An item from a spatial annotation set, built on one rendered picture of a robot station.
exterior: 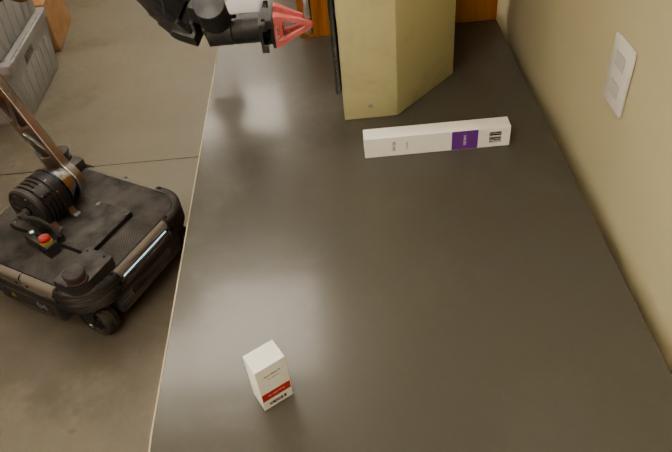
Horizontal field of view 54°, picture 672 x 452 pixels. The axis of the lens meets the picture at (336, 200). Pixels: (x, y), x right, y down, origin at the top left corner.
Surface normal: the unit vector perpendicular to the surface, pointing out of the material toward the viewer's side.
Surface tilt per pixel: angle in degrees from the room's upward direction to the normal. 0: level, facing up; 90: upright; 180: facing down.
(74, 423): 0
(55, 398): 0
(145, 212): 0
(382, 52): 90
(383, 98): 90
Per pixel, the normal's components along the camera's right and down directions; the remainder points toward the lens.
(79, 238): -0.08, -0.74
